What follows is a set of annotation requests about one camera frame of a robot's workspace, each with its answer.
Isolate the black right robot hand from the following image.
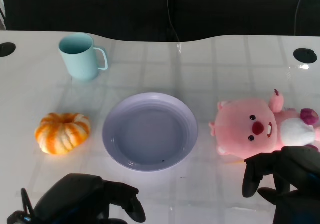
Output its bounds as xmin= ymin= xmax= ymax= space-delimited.
xmin=242 ymin=145 xmax=320 ymax=224

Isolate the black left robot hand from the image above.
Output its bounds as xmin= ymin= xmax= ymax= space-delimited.
xmin=32 ymin=173 xmax=147 ymax=224

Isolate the pink plush doll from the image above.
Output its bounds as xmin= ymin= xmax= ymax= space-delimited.
xmin=208 ymin=89 xmax=320 ymax=157

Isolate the lilac plastic plate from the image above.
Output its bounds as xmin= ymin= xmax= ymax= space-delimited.
xmin=101 ymin=92 xmax=199 ymax=172

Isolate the orange white pumpkin toy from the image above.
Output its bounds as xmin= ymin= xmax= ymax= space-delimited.
xmin=34 ymin=112 xmax=91 ymax=155

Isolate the light blue mug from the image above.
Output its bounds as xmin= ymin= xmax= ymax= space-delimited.
xmin=58 ymin=32 xmax=109 ymax=81

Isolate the white object at edge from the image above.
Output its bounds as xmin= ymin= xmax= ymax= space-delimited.
xmin=0 ymin=0 xmax=7 ymax=31

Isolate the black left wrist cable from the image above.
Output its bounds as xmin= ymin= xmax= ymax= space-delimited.
xmin=20 ymin=187 xmax=35 ymax=217

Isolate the black table cable grommet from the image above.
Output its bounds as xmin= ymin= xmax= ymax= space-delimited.
xmin=0 ymin=42 xmax=17 ymax=57
xmin=292 ymin=48 xmax=318 ymax=64

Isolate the thin hanging background cable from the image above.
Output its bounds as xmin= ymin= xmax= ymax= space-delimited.
xmin=166 ymin=0 xmax=181 ymax=43
xmin=294 ymin=0 xmax=311 ymax=36

